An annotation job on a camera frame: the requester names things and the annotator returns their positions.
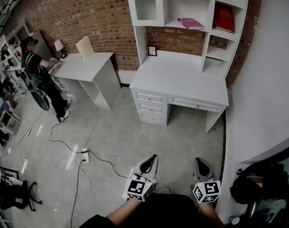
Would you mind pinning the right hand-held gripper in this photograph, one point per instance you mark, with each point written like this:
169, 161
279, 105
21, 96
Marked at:
207, 190

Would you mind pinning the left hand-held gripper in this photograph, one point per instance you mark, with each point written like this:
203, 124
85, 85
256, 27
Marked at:
137, 189

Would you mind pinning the white glass cabinet door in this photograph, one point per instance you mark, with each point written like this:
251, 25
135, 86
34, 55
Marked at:
146, 7

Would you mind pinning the person's right forearm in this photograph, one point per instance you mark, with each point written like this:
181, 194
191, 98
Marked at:
209, 215

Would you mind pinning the person's left forearm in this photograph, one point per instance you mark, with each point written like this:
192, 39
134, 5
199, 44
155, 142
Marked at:
125, 211

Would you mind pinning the person's grey shoe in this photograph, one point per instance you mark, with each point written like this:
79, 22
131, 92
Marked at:
165, 190

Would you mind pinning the small white drawer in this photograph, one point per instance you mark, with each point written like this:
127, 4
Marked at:
153, 118
149, 98
151, 108

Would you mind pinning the person's black clothing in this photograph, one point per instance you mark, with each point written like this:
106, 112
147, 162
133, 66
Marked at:
156, 212

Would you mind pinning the black backpack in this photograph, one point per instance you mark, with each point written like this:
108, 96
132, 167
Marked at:
251, 186

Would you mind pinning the wide white drawer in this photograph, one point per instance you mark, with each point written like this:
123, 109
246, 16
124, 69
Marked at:
197, 104

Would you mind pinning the plastic bottle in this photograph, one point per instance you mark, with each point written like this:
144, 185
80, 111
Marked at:
234, 220

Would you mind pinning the white power strip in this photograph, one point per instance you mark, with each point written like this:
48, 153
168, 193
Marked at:
85, 154

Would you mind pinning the white desk with hutch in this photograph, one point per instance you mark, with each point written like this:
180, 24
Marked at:
182, 77

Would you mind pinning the plain white desk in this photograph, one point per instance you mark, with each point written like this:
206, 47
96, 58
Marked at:
85, 68

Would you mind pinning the white drawer unit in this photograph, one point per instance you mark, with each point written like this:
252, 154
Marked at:
62, 87

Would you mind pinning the black oval board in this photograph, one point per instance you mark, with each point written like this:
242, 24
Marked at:
41, 100

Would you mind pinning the beige board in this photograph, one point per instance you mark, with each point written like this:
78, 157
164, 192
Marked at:
85, 47

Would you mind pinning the black office chair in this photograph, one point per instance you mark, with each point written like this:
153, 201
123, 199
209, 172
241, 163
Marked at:
13, 193

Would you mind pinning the black framed picture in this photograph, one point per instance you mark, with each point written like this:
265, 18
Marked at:
10, 173

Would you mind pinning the pink book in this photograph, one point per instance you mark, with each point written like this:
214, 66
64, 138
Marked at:
191, 23

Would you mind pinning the table lamp with white shade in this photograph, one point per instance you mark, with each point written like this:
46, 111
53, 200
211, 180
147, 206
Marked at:
59, 45

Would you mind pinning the red book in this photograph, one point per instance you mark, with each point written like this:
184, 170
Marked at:
224, 16

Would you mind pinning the blue storage box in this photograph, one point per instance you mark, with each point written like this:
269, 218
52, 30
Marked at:
2, 113

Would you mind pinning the white shelf rack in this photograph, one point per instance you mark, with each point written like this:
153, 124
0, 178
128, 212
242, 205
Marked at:
9, 56

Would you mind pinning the black picture frame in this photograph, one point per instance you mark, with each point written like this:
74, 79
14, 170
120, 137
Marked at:
152, 50

